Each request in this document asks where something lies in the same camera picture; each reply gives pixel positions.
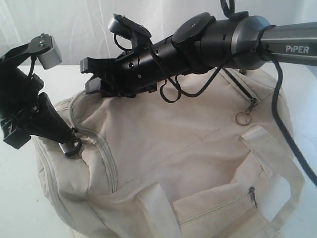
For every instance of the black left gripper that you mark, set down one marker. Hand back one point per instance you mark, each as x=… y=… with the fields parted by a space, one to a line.
x=18 y=91

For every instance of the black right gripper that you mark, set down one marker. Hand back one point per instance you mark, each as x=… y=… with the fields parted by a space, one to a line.
x=135 y=71

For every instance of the cream fabric duffel bag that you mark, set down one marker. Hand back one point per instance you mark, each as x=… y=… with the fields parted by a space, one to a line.
x=214 y=166

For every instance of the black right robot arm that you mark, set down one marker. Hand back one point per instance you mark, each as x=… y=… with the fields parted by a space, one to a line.
x=197 y=46

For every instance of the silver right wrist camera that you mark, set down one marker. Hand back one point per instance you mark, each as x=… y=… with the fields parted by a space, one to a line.
x=129 y=30

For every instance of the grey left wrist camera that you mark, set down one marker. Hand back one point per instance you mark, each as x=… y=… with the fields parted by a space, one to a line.
x=44 y=48

